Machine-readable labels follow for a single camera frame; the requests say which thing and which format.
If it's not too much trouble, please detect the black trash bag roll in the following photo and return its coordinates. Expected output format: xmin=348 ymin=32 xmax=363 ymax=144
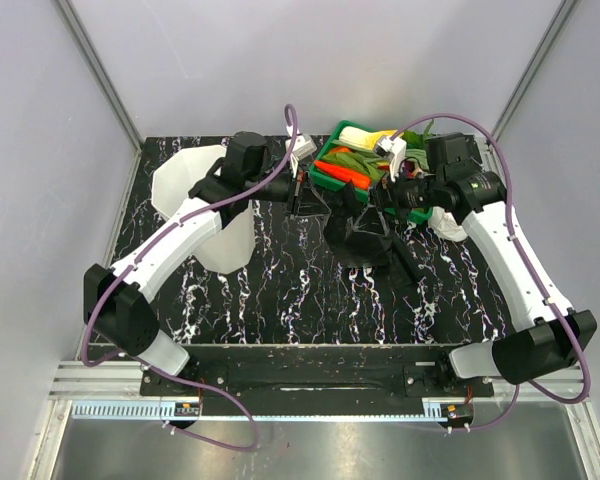
xmin=387 ymin=236 xmax=424 ymax=289

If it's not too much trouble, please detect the white faceted trash bin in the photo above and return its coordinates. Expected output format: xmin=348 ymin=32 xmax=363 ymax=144
xmin=151 ymin=145 xmax=255 ymax=275

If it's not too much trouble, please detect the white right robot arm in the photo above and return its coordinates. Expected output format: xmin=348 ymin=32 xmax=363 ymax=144
xmin=371 ymin=133 xmax=597 ymax=396

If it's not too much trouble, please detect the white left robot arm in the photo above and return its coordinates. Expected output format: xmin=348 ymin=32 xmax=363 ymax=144
xmin=83 ymin=132 xmax=316 ymax=395

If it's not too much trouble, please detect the orange carrot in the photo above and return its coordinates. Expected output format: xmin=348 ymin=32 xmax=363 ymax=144
xmin=314 ymin=161 xmax=372 ymax=190

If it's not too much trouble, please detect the green plastic vegetable tray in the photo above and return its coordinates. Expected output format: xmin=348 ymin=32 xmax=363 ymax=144
xmin=309 ymin=120 xmax=433 ymax=225

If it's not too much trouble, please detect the white and yellow cabbage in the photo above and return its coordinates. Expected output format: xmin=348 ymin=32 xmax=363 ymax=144
xmin=338 ymin=125 xmax=395 ymax=151

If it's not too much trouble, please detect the crumpled white paper ball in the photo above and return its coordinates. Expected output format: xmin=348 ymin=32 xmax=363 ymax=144
xmin=428 ymin=207 xmax=468 ymax=242

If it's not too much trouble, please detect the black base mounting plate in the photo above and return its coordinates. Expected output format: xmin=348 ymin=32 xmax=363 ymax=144
xmin=79 ymin=344 xmax=554 ymax=416

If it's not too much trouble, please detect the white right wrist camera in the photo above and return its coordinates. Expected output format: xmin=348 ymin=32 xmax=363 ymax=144
xmin=374 ymin=136 xmax=407 ymax=182

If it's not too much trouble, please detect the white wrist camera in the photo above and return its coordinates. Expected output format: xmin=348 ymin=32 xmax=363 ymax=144
xmin=285 ymin=134 xmax=317 ymax=177
xmin=374 ymin=136 xmax=407 ymax=182

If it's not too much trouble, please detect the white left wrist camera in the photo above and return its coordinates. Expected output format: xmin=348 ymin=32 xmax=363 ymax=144
xmin=285 ymin=134 xmax=317 ymax=177

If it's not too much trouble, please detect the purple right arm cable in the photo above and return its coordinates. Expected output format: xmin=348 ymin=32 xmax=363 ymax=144
xmin=392 ymin=112 xmax=592 ymax=432

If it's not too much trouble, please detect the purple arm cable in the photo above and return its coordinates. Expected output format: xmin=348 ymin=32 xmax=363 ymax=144
xmin=79 ymin=103 xmax=301 ymax=454
xmin=392 ymin=112 xmax=592 ymax=432

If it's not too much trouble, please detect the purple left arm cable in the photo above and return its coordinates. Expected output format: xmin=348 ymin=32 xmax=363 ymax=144
xmin=79 ymin=103 xmax=301 ymax=454

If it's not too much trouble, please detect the aluminium rail with slots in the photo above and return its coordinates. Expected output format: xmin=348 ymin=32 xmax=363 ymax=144
xmin=49 ymin=359 xmax=594 ymax=422

